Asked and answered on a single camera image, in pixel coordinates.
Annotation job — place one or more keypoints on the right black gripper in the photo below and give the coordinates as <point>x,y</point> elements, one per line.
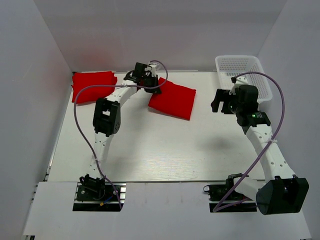
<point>223,100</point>

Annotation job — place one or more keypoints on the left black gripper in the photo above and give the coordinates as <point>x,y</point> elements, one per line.
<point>152,81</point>

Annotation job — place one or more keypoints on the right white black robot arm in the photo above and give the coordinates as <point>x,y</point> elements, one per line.
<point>269,181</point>

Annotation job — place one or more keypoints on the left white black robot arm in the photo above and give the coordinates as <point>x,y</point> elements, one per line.
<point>107,111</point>

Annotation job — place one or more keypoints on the white plastic basket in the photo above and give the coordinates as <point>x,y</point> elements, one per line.
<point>229,66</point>

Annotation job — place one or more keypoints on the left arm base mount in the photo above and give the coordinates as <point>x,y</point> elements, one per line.
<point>86,200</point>

